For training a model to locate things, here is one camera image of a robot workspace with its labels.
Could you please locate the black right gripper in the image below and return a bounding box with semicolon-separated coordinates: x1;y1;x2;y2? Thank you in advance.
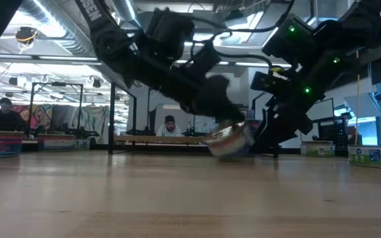
255;94;314;149

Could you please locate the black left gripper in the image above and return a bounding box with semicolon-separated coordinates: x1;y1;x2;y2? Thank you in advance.
157;71;246;124

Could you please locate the green white tuna can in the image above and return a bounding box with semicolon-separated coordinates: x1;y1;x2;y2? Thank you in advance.
300;140;337;158
347;145;381;170

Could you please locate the white board on stand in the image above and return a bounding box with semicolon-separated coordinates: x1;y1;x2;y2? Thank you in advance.
304;98;335;122

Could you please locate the black perforated cart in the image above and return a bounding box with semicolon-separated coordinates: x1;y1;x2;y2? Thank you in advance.
312;115;350;150

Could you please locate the person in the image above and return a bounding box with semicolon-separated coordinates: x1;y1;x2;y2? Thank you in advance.
155;114;185;138
0;97;26;132

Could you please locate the white angled panel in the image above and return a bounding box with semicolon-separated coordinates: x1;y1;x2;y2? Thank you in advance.
343;93;381;119

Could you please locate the pale tie-dye cloth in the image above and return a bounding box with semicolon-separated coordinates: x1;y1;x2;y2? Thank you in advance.
77;105;110;143

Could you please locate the grey hanging cloth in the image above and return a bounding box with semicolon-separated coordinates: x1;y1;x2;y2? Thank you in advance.
51;104;79;130

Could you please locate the ceiling light strip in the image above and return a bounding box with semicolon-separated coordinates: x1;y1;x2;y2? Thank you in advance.
0;54;103;63

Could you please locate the colourful patterned cloth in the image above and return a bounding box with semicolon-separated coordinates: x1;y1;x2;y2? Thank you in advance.
11;104;53;130

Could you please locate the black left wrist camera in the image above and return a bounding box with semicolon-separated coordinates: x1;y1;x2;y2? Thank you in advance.
190;41;223;79

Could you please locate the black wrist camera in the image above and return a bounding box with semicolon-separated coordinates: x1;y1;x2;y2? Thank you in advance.
190;41;223;79
251;70;291;97

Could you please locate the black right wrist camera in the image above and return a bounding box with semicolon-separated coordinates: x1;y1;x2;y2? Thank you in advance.
251;70;291;97

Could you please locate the black cable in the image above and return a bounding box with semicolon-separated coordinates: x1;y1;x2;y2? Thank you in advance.
190;0;296;63
215;51;275;69

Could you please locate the silver ceiling duct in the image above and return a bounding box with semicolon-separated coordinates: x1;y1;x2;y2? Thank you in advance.
110;0;142;28

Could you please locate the black metal frame stand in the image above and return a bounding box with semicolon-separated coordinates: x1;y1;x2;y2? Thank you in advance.
28;81;84;133

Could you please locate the black ceiling cable reel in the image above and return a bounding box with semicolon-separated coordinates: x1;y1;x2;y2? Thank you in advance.
14;26;39;54

